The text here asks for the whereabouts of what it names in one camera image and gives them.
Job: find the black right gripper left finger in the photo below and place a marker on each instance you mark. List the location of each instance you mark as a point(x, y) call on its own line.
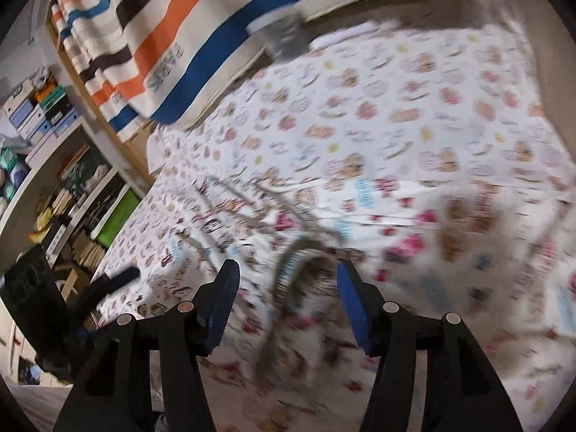
point(112, 391)

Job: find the striped Paris fabric curtain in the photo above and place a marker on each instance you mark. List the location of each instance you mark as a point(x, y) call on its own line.
point(163, 60)

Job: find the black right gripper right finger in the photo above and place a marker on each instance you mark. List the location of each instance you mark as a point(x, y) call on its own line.
point(463, 391)

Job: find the green storage box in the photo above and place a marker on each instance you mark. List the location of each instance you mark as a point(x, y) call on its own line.
point(115, 218)

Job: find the white cartoon print pants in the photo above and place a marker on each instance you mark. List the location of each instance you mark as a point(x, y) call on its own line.
point(501, 257)

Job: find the baby bear print bedsheet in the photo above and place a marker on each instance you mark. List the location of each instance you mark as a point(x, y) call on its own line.
point(373, 115)

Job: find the white bookshelf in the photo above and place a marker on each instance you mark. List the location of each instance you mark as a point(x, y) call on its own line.
point(42, 180)

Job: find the blue file binders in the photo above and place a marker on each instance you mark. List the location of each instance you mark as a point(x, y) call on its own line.
point(36, 112)

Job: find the clear plastic cup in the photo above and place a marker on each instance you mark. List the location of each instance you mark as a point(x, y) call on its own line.
point(281, 32)

